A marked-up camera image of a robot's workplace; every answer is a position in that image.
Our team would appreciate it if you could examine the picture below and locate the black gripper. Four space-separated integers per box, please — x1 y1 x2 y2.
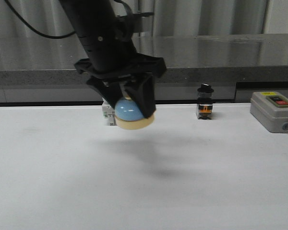
74 53 167 118

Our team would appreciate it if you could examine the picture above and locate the black selector switch orange body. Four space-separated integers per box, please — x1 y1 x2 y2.
196 83 214 119

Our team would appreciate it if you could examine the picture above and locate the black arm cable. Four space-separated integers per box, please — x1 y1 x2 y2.
3 0 76 38

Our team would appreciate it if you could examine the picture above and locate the grey stone counter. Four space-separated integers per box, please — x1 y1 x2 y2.
0 34 288 104

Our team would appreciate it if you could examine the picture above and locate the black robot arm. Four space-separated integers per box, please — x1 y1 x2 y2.
60 0 167 118

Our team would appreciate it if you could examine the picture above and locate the green pushbutton switch white body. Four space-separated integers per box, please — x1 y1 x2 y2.
102 98 116 126

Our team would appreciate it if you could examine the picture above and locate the blue service bell cream base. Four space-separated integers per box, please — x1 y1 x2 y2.
114 97 155 130

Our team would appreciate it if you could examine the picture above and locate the grey curtain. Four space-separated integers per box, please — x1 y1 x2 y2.
0 0 288 39

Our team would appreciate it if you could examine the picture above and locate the grey control box red button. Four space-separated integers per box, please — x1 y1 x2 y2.
250 91 288 133

